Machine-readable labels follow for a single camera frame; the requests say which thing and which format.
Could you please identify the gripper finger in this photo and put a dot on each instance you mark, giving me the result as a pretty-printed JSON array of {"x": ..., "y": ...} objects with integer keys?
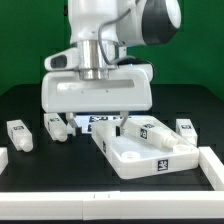
[
  {"x": 120, "y": 126},
  {"x": 76, "y": 130}
]

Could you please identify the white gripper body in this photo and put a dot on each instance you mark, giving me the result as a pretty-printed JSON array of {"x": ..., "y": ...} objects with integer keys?
[{"x": 126, "y": 89}]

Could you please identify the white desk top tray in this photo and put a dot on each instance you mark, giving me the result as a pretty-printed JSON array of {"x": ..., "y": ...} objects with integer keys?
[{"x": 133, "y": 158}]

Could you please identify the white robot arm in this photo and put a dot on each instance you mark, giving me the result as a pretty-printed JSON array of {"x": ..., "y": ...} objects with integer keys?
[{"x": 92, "y": 75}]

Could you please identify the white marker sheet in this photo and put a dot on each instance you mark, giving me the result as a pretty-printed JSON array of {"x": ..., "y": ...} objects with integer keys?
[{"x": 88, "y": 121}]

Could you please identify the white left border block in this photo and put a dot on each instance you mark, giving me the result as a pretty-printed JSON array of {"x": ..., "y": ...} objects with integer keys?
[{"x": 3, "y": 159}]

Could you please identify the white right border bar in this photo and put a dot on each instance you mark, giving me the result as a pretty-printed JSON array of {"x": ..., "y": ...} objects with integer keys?
[{"x": 212, "y": 167}]

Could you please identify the white border bar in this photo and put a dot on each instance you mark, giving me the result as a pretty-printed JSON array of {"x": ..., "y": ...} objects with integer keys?
[
  {"x": 212, "y": 167},
  {"x": 112, "y": 205}
]

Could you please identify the white front border bar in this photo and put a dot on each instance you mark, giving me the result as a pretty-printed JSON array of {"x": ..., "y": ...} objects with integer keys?
[{"x": 112, "y": 205}]

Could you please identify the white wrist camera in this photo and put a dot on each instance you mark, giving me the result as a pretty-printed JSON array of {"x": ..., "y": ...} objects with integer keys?
[{"x": 63, "y": 61}]

